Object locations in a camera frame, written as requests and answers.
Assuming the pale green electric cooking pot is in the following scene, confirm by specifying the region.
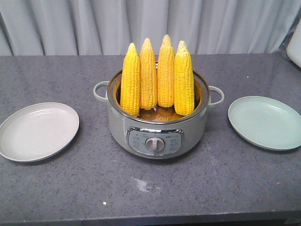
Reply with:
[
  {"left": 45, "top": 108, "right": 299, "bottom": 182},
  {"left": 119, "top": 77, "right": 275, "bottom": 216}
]
[{"left": 93, "top": 72, "right": 224, "bottom": 159}]

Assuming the light green round plate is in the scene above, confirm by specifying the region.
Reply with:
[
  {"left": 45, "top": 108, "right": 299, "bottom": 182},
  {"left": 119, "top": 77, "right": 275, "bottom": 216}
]
[{"left": 228, "top": 96, "right": 301, "bottom": 151}]

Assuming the white pleated curtain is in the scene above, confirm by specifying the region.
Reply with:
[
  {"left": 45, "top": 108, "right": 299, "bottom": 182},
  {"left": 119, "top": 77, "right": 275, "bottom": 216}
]
[{"left": 0, "top": 0, "right": 301, "bottom": 56}]

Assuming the white rice cooker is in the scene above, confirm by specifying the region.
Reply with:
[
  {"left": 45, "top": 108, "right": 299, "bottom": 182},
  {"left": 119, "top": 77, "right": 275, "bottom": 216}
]
[{"left": 286, "top": 24, "right": 301, "bottom": 67}]

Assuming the beige round plate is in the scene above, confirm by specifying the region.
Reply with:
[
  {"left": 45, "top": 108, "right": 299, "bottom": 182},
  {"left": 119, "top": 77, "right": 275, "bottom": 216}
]
[{"left": 0, "top": 102, "right": 79, "bottom": 162}]

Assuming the yellow corn cob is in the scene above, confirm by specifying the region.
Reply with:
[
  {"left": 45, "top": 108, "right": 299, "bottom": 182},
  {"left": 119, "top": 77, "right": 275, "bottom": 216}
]
[
  {"left": 140, "top": 38, "right": 157, "bottom": 110},
  {"left": 174, "top": 40, "right": 194, "bottom": 116},
  {"left": 157, "top": 34, "right": 174, "bottom": 107},
  {"left": 120, "top": 43, "right": 141, "bottom": 117}
]

